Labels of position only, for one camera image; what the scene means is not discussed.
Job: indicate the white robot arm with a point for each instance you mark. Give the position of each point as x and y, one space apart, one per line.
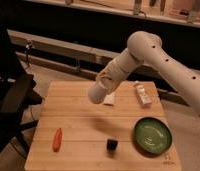
143 47

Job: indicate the white tube package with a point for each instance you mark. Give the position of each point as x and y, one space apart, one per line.
142 95

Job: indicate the orange carrot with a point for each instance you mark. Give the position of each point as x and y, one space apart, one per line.
57 140

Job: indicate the black chair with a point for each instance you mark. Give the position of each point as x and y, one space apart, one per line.
16 94

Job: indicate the green round plate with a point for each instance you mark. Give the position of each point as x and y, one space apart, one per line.
152 135

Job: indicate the small black cube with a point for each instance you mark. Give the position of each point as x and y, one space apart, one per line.
111 144

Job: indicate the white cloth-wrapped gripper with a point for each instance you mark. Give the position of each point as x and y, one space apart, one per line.
114 73

